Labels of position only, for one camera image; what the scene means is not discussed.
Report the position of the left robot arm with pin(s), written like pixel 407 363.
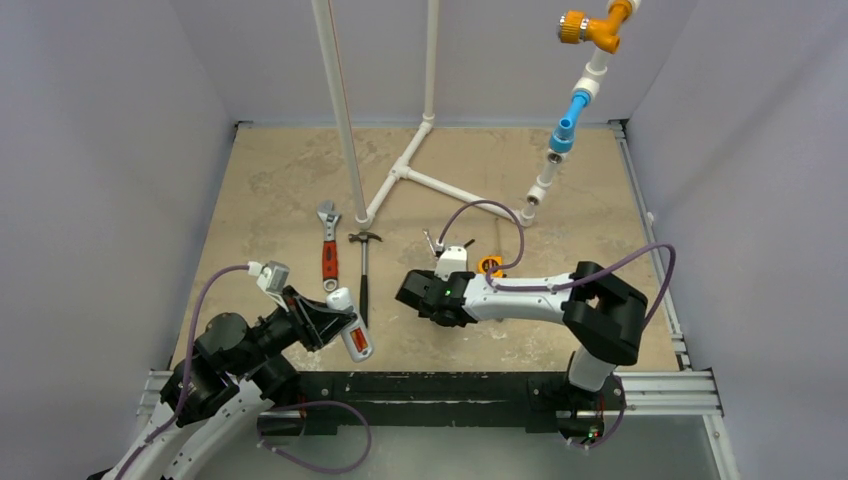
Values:
pixel 236 372

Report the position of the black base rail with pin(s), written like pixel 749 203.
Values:
pixel 537 402

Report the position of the red battery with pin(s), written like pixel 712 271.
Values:
pixel 359 340

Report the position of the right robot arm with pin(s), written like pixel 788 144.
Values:
pixel 604 313

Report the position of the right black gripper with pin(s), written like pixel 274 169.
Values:
pixel 416 291

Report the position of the blue pipe fitting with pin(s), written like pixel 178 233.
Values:
pixel 563 136

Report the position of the orange pipe valve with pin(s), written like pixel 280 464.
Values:
pixel 575 27

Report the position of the black handled hammer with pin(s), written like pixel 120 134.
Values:
pixel 364 238

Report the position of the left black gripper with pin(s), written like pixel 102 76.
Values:
pixel 319 321

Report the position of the red adjustable wrench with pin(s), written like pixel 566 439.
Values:
pixel 329 256

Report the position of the yellow tape measure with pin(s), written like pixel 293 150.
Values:
pixel 486 263

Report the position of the small silver wrench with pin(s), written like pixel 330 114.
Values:
pixel 430 242

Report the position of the white remote control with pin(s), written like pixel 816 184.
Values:
pixel 341 299

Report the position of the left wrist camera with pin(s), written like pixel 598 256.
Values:
pixel 271 279

